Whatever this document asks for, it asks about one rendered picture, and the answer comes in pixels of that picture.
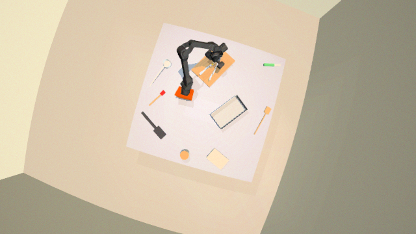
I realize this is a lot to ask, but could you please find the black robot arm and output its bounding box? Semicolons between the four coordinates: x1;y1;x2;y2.
176;39;228;96

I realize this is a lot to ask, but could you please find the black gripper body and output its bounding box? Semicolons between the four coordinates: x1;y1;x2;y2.
205;50;224;70

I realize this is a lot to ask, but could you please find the grey spatula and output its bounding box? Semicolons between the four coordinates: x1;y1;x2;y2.
141;111;166;139

